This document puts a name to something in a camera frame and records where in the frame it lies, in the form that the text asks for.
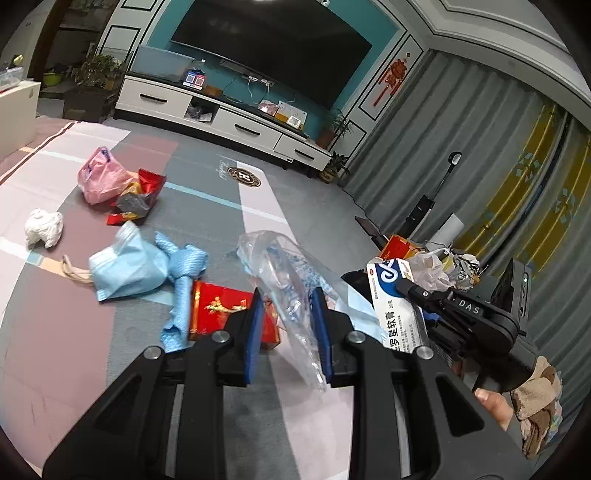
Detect person's right hand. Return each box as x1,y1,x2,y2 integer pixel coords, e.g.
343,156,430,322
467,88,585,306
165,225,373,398
473,390,514,433

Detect white television cabinet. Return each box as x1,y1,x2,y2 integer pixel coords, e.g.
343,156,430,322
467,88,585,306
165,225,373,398
115,74,332,176

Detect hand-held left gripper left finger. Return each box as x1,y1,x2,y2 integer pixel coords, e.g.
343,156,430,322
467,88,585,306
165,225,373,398
41,288,266,480

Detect light blue striped wrapper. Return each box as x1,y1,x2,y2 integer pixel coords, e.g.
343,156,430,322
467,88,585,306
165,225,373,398
154,231,208,354

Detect pink plastic bag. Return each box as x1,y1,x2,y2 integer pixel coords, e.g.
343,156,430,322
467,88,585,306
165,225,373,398
78,147,134,206

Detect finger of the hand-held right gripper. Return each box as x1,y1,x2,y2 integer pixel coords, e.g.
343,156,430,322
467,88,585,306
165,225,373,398
425,314,467,356
396,281,459,315

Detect blue face mask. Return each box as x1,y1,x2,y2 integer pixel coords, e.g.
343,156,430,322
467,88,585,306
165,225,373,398
61,220,171,303

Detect bushy green plants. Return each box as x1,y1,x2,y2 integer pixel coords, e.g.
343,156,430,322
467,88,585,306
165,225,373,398
76,53,123,90

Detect dark flat board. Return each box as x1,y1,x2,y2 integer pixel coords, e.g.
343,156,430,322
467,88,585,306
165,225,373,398
355,215,389,245

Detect large black television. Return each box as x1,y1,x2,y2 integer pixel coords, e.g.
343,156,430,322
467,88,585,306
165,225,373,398
170,0,374,110

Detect black planter stand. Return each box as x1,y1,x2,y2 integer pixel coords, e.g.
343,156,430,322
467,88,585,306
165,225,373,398
62,88,116,123

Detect potted plant in orange pot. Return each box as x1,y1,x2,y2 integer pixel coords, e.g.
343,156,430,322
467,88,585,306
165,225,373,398
316,108,354,149

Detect clear plastic bag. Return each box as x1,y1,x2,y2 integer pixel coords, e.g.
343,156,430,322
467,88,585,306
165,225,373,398
236,230,384,393

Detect red snack wrapper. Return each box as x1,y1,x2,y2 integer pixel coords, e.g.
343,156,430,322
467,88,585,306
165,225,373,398
107,168,166,227

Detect grey translucent box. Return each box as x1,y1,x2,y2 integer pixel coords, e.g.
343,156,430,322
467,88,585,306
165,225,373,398
130,45,195,84

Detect black bucket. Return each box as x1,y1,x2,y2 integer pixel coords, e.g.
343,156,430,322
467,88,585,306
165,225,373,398
341,270,372,301

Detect small potted floor plant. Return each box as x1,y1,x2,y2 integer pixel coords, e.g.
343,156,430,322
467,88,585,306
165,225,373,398
320,151,352,184

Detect black white patterned bag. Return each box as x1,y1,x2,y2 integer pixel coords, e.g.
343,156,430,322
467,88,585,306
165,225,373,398
445,251,481,289

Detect red cigarette box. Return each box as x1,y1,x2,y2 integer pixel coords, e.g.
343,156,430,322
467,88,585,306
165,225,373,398
188,280,281,352

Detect white cabinet box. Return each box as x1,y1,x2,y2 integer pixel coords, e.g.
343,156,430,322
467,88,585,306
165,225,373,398
0,79,40,162

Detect white plastic bag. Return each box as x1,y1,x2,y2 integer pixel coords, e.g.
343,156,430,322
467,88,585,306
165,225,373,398
406,248,455,291

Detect white medicine box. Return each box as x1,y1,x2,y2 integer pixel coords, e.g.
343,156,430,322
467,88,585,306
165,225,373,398
366,257,432,354

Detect grey curtain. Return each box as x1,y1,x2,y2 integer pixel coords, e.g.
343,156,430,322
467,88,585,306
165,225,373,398
344,46,591,416

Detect white crumpled tissue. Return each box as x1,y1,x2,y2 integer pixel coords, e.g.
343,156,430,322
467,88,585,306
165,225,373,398
24,209,64,250

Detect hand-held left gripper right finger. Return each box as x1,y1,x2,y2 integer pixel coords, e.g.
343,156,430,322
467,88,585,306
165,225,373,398
310,287,534,480

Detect clear plastic organizer box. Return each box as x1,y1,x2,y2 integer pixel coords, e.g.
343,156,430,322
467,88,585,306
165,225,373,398
0,65,24,90

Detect upright vacuum cleaner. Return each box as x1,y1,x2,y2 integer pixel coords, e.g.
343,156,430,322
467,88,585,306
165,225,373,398
404,151,463,232

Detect yellow patterned curtain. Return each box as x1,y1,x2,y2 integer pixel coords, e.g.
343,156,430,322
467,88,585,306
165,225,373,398
452,104,591,296

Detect red knot decoration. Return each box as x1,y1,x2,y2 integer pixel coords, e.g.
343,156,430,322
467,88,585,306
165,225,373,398
372,51,411,109

